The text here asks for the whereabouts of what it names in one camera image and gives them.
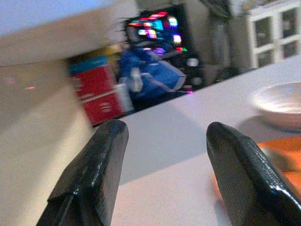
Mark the blue cloth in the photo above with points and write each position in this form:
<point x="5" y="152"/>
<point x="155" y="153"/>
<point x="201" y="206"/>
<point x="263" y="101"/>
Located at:
<point x="150" y="75"/>

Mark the black computer with coloured lights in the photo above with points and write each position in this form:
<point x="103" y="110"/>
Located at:
<point x="156" y="30"/>

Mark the red and blue box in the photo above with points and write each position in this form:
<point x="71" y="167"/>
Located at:
<point x="97" y="91"/>

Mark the white ceramic bowl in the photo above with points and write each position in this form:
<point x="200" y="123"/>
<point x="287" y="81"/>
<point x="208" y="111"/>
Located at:
<point x="279" y="106"/>

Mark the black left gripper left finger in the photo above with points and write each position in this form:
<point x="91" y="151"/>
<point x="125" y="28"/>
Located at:
<point x="89" y="179"/>

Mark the orange placemat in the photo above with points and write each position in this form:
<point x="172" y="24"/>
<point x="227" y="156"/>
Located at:
<point x="285" y="155"/>

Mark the white glass-door cabinet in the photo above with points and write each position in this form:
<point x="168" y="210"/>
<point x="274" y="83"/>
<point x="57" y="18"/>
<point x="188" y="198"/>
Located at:
<point x="272" y="35"/>

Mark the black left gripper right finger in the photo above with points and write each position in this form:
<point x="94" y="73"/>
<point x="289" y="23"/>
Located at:
<point x="247" y="179"/>

